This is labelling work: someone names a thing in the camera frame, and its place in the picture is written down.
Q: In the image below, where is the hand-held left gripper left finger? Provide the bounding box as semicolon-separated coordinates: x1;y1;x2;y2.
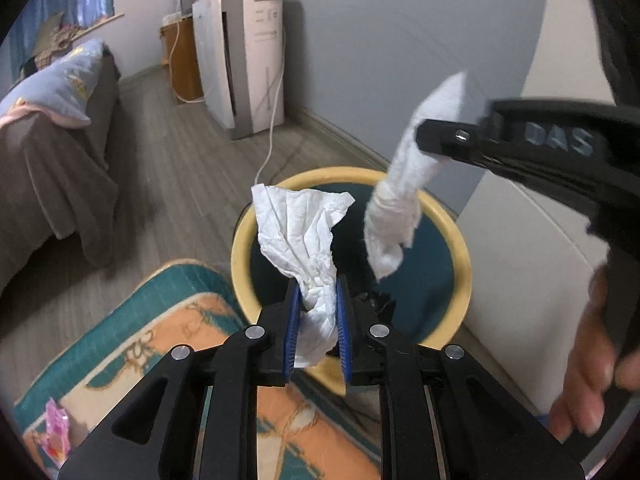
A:
57;277;302;480

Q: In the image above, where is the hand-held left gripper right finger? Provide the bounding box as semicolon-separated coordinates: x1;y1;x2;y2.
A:
336;277;587;480

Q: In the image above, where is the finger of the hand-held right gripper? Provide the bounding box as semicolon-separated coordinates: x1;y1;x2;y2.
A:
415;118;488;162

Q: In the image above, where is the twisted white tissue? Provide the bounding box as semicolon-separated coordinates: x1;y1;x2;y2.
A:
363;70;469;280

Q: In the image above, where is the yellow-rimmed teal trash bin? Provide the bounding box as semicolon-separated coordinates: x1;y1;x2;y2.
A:
230;166;472;397

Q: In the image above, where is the person's right hand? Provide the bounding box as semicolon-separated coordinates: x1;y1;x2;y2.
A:
549;264;640;437

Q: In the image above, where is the white cabinet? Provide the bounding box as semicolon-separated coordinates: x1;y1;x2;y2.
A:
457;0;617;461

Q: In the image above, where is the person's dark clothing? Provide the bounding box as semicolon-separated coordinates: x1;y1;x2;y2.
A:
574;0;640;108

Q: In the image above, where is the teal and orange patterned mat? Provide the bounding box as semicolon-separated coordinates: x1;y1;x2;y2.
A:
12;258;382;480

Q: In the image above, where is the white air purifier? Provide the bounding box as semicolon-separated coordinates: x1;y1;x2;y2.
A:
192;0;286;141

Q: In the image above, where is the pink wrapper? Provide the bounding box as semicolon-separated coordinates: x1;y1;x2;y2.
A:
42;397;77;467

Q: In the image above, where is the wooden cabinet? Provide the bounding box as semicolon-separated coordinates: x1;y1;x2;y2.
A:
159;15;206;104

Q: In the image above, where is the bed with grey cover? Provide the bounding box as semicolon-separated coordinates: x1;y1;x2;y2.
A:
0;51;122;288

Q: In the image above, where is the brown patterned cloth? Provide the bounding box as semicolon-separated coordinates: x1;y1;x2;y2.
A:
32;24;82;69

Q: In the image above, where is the white air purifier cable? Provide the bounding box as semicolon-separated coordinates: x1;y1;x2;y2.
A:
253;20;287;187

